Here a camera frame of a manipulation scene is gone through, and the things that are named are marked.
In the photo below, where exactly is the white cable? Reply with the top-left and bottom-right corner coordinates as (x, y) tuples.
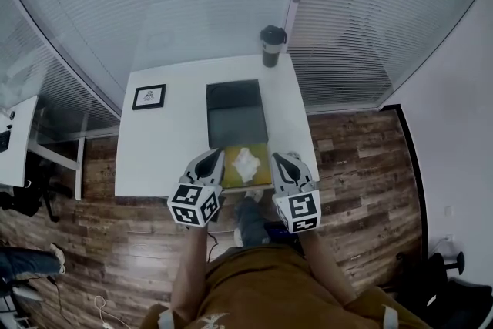
(93, 294), (128, 329)

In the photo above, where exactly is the black travel mug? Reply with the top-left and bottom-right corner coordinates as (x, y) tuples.
(260, 25), (288, 69)

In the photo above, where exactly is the dark blue floor object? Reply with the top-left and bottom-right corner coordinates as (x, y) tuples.
(265, 223), (302, 248)

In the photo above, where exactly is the black chair with armrest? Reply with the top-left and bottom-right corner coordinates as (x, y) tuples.
(395, 250), (493, 329)

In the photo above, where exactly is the person's brown shirt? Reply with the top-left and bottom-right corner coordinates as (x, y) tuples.
(139, 243), (433, 329)

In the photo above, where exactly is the person's right forearm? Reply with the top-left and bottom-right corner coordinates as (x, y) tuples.
(300, 230), (358, 307)

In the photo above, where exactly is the white side desk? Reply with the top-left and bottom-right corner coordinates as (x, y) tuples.
(0, 95), (40, 189)

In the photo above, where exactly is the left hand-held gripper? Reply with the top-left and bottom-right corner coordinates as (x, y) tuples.
(167, 148), (226, 230)

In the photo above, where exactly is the black cable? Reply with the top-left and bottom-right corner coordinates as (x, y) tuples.
(206, 231), (220, 264)

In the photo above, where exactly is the person's jeans leg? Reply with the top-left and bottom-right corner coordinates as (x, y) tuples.
(234, 197), (272, 248)

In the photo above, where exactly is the person's left forearm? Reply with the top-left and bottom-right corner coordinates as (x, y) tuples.
(169, 226), (211, 325)

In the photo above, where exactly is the black office chair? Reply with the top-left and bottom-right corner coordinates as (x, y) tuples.
(0, 156), (74, 223)

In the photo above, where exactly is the white paper item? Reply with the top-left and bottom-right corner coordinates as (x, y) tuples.
(231, 146), (261, 183)

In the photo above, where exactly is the yellow-green mat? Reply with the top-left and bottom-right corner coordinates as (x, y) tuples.
(222, 142), (273, 190)

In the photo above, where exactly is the black box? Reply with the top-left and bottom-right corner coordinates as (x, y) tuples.
(205, 79), (270, 149)

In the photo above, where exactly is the black framed picture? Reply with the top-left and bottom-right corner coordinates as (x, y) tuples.
(132, 83), (167, 112)

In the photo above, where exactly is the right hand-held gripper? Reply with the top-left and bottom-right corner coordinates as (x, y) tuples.
(269, 150), (323, 234)

